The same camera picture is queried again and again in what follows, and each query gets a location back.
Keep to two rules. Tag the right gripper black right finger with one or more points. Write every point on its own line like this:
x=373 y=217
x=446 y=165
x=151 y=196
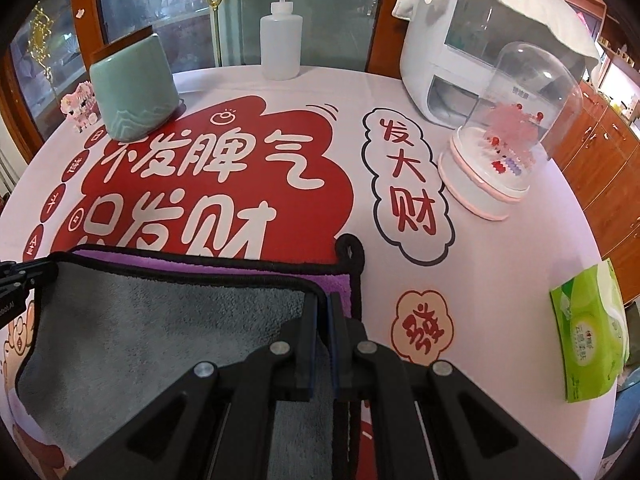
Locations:
x=428 y=422

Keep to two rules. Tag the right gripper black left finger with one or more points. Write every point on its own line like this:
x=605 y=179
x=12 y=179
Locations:
x=214 y=422

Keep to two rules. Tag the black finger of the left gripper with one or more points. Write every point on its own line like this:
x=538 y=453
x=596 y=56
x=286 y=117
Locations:
x=19 y=279

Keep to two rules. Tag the purple and grey towel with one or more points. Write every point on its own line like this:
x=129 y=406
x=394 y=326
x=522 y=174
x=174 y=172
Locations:
x=116 y=328

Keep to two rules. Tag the pink block figurine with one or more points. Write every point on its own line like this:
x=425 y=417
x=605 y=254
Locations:
x=80 y=107

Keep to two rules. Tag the green tissue pack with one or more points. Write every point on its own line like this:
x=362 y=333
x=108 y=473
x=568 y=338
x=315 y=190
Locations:
x=591 y=321

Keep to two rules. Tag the teal ceramic jar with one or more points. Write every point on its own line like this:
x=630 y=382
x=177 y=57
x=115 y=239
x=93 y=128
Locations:
x=133 y=84

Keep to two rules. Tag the printed cartoon tablecloth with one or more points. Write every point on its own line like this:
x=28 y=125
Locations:
x=278 y=170

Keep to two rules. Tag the wooden cabinet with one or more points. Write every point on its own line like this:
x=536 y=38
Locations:
x=599 y=158

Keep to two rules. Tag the glass dome pink ornament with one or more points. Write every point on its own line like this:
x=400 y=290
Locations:
x=516 y=125

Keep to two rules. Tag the white squeeze wash bottle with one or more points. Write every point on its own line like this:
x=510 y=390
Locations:
x=280 y=41

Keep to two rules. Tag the white water dispenser appliance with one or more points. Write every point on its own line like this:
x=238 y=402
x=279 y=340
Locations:
x=450 y=51

